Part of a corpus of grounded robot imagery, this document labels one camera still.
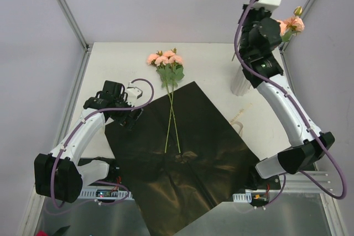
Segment pink rose stem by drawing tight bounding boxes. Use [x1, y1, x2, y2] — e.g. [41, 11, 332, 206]
[277, 6, 305, 43]

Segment pink rose bouquet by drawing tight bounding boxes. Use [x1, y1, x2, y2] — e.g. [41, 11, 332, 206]
[147, 48, 185, 155]

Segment cream printed ribbon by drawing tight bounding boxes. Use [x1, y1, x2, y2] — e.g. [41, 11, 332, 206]
[229, 103, 252, 136]

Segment black wrapping paper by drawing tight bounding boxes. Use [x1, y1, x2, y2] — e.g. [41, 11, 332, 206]
[104, 81, 258, 236]

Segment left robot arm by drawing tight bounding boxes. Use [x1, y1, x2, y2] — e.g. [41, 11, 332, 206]
[34, 81, 143, 203]

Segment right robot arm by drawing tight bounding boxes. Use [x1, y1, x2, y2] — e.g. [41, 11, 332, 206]
[237, 4, 335, 189]

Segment white ribbed ceramic vase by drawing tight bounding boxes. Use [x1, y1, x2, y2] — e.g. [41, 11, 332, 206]
[231, 66, 251, 97]

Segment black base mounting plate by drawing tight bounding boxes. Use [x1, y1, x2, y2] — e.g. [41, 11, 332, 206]
[80, 157, 285, 201]

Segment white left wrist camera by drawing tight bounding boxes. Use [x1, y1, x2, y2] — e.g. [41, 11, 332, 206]
[126, 82, 143, 106]

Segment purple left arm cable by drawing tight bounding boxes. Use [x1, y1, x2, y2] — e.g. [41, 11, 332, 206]
[51, 78, 155, 208]

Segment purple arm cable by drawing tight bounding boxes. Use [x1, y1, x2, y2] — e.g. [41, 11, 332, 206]
[233, 0, 348, 200]
[51, 78, 155, 208]

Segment left white cable duct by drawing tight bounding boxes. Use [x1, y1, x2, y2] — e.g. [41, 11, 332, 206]
[78, 186, 134, 201]

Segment white cable duct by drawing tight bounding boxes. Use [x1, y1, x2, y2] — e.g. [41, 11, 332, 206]
[232, 192, 269, 203]
[78, 186, 134, 201]

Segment left aluminium frame post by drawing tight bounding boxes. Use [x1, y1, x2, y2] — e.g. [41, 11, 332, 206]
[41, 0, 93, 51]

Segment aluminium rail right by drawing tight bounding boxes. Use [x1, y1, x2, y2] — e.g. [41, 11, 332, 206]
[283, 171, 334, 193]

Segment right white cable duct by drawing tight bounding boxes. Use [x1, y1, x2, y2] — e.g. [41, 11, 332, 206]
[232, 192, 269, 203]

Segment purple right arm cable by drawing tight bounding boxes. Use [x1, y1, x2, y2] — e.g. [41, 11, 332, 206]
[233, 0, 348, 200]

